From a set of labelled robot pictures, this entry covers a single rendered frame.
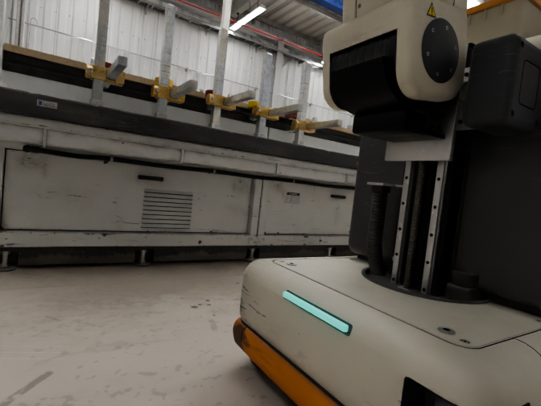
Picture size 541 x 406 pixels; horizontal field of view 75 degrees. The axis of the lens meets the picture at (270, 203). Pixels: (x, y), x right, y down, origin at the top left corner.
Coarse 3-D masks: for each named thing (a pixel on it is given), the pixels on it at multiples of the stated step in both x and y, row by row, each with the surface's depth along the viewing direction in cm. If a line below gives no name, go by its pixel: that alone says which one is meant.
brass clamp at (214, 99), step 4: (208, 96) 161; (212, 96) 160; (216, 96) 161; (220, 96) 162; (224, 96) 163; (208, 100) 161; (212, 100) 160; (216, 100) 161; (220, 100) 162; (208, 104) 161; (212, 104) 162; (216, 104) 161; (220, 104) 162; (224, 108) 166; (228, 108) 165; (232, 108) 166
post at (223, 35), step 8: (224, 32) 161; (224, 40) 161; (224, 48) 161; (224, 56) 162; (216, 64) 163; (224, 64) 162; (216, 72) 162; (224, 72) 163; (216, 80) 162; (216, 88) 161; (216, 112) 162; (216, 120) 163
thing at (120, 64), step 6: (114, 60) 121; (120, 60) 116; (126, 60) 117; (114, 66) 121; (120, 66) 118; (126, 66) 117; (108, 72) 133; (114, 72) 127; (120, 72) 126; (108, 78) 136; (114, 78) 135; (108, 84) 145
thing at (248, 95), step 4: (244, 92) 147; (248, 92) 144; (252, 92) 144; (232, 96) 156; (236, 96) 153; (240, 96) 150; (244, 96) 147; (248, 96) 144; (252, 96) 144; (224, 100) 163; (228, 100) 159; (232, 100) 156; (236, 100) 153; (240, 100) 151; (244, 100) 150; (248, 100) 149; (224, 104) 163; (228, 104) 161; (232, 104) 160; (208, 108) 178
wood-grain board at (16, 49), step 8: (8, 48) 135; (16, 48) 137; (24, 48) 138; (32, 56) 140; (40, 56) 141; (48, 56) 143; (56, 56) 144; (64, 64) 146; (72, 64) 147; (80, 64) 149; (128, 80) 160; (136, 80) 162; (144, 80) 163; (152, 80) 165; (200, 96) 179; (240, 104) 191; (312, 120) 220; (328, 128) 228; (336, 128) 231; (344, 128) 235
